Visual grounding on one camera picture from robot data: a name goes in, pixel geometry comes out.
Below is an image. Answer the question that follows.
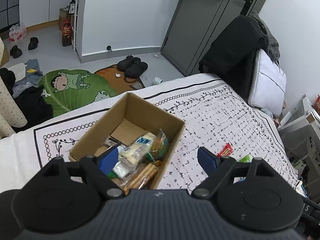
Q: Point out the red candy wrapper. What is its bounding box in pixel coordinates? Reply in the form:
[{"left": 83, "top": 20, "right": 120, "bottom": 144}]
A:
[{"left": 217, "top": 143, "right": 233, "bottom": 157}]

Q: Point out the white cracker packet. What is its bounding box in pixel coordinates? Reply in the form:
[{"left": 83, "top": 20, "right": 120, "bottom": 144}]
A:
[{"left": 119, "top": 132, "right": 156, "bottom": 170}]

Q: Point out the green snack packet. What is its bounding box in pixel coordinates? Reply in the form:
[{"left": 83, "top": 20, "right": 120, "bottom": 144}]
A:
[{"left": 239, "top": 154, "right": 252, "bottom": 163}]

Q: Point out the green biscuit packet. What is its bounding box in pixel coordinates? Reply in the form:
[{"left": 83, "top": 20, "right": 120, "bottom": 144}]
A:
[{"left": 146, "top": 129, "right": 169, "bottom": 162}]

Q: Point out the white powder snack packet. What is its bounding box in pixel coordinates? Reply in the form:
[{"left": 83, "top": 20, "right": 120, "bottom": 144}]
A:
[{"left": 112, "top": 161, "right": 132, "bottom": 180}]

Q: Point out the silver black snack packet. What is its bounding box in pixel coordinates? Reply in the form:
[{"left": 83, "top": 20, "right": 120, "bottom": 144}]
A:
[{"left": 103, "top": 135, "right": 125, "bottom": 147}]

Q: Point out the biscuit sticks clear packet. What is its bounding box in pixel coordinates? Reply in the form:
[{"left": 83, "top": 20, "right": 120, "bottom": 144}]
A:
[{"left": 120, "top": 160, "right": 162, "bottom": 192}]

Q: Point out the white patterned bed cover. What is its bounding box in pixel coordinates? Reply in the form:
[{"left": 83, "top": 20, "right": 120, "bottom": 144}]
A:
[{"left": 1, "top": 74, "right": 298, "bottom": 191}]

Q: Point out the brown floor mat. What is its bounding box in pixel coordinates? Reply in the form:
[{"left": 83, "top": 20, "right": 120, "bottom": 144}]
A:
[{"left": 95, "top": 64, "right": 145, "bottom": 94}]

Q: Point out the green cartoon floor rug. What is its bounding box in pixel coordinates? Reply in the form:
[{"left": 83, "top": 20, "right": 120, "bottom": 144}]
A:
[{"left": 39, "top": 69, "right": 118, "bottom": 117}]

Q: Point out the white bedside shelf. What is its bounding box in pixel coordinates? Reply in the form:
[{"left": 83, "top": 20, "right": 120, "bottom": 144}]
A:
[{"left": 278, "top": 94, "right": 320, "bottom": 188}]

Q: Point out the black slipper right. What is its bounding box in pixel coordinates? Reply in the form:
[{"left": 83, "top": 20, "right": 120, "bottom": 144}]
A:
[{"left": 124, "top": 62, "right": 148, "bottom": 79}]

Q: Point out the black slipper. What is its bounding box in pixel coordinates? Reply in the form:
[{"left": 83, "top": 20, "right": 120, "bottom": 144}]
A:
[
  {"left": 124, "top": 62, "right": 148, "bottom": 79},
  {"left": 117, "top": 55, "right": 141, "bottom": 72}
]

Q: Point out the white pillow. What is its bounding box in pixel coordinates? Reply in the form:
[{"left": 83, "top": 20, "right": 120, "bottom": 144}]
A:
[{"left": 248, "top": 49, "right": 286, "bottom": 118}]

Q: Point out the black slipper left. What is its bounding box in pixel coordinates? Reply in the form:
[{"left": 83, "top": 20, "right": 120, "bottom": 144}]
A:
[{"left": 117, "top": 55, "right": 141, "bottom": 72}]

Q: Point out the dotted cream curtain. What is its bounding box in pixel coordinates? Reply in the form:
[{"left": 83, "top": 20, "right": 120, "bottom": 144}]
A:
[{"left": 0, "top": 37, "right": 28, "bottom": 139}]

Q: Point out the red box on shelf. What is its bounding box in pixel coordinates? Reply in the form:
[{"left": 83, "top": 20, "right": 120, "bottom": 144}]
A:
[{"left": 313, "top": 95, "right": 320, "bottom": 111}]

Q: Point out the black jacket on chair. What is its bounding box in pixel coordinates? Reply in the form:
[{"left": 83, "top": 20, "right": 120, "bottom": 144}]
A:
[{"left": 199, "top": 15, "right": 267, "bottom": 101}]

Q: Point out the pile of clothes on floor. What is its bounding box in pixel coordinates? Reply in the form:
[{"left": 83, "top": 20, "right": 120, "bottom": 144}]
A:
[{"left": 11, "top": 59, "right": 53, "bottom": 133}]

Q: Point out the dark soda bottle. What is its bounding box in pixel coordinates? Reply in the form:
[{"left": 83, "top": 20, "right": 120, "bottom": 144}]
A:
[{"left": 62, "top": 20, "right": 72, "bottom": 47}]

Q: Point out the grey knit garment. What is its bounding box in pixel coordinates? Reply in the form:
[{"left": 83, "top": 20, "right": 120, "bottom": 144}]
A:
[{"left": 249, "top": 11, "right": 280, "bottom": 62}]

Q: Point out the black shoe near cabinet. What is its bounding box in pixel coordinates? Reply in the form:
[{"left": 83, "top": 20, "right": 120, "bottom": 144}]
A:
[{"left": 28, "top": 37, "right": 39, "bottom": 50}]

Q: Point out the black shoe near curtain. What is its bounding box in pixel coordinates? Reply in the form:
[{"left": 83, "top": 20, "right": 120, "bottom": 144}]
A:
[{"left": 10, "top": 45, "right": 22, "bottom": 59}]

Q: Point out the grey door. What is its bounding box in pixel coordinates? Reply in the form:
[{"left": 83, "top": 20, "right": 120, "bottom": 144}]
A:
[{"left": 161, "top": 0, "right": 266, "bottom": 76}]

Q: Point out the brown cardboard box by rack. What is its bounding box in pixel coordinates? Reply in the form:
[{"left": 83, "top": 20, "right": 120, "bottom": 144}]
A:
[{"left": 59, "top": 7, "right": 73, "bottom": 31}]

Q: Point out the spray bottle on rack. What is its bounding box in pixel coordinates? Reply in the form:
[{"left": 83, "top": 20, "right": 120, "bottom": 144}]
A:
[{"left": 68, "top": 0, "right": 75, "bottom": 15}]

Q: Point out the water bottle pack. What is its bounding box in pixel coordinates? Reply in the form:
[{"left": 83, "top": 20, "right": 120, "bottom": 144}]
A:
[{"left": 9, "top": 23, "right": 27, "bottom": 43}]

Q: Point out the white metal rack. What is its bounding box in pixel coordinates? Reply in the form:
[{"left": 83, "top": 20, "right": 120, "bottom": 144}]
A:
[{"left": 71, "top": 0, "right": 79, "bottom": 51}]

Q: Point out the white cabinet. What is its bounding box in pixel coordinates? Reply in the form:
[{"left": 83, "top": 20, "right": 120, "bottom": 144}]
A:
[{"left": 19, "top": 0, "right": 71, "bottom": 27}]

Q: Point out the black door handle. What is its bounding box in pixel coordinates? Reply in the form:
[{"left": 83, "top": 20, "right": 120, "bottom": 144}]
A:
[{"left": 240, "top": 0, "right": 254, "bottom": 16}]

